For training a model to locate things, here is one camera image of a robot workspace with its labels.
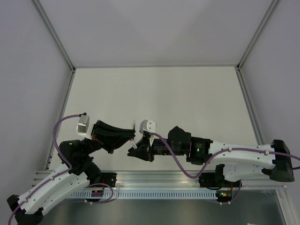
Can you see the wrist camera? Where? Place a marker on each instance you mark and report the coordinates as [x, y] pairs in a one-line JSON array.
[[146, 128], [82, 127]]

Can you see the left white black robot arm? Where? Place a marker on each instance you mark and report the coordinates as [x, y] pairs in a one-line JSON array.
[[76, 171]]

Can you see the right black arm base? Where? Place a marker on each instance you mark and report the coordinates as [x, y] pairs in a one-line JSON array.
[[215, 182]]

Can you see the aluminium mounting rail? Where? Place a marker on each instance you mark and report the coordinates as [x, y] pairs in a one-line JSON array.
[[176, 180]]

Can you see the white red-tipped marker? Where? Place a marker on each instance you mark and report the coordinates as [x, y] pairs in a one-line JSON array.
[[133, 143]]

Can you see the right aluminium frame post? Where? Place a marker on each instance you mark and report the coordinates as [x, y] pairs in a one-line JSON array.
[[266, 17]]

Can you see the aluminium frame post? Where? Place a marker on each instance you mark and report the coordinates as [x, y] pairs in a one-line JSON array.
[[266, 17], [50, 28]]

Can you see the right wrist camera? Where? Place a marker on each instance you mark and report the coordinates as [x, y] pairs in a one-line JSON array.
[[146, 128]]

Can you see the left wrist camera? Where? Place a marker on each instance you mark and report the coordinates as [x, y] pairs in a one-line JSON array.
[[82, 127]]

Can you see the left aluminium frame post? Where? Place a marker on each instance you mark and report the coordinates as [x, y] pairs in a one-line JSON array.
[[50, 28]]

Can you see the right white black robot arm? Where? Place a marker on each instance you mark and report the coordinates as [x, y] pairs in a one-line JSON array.
[[233, 162]]

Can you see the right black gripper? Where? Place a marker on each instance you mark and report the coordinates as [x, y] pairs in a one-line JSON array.
[[145, 149]]

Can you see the white slotted cable duct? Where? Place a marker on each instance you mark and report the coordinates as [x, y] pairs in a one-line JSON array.
[[144, 194]]

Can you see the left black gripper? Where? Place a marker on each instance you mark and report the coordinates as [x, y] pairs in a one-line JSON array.
[[111, 137]]

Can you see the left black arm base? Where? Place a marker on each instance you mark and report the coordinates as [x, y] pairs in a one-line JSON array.
[[108, 178]]

